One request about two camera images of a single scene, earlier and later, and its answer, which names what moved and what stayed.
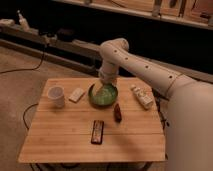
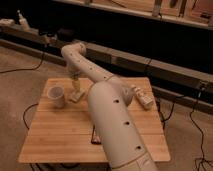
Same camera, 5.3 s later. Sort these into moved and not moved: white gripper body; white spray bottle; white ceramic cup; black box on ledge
Moved: white gripper body
Not moved: white ceramic cup; black box on ledge; white spray bottle
